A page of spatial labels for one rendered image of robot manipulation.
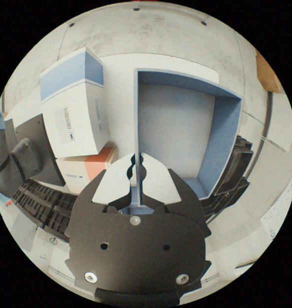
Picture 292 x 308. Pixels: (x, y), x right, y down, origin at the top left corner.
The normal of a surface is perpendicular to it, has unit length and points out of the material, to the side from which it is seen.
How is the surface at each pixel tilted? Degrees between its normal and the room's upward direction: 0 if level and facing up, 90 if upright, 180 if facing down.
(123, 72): 0
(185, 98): 0
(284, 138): 90
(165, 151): 0
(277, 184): 90
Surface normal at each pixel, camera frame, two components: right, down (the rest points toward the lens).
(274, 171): -1.00, 0.00
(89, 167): 0.04, 0.49
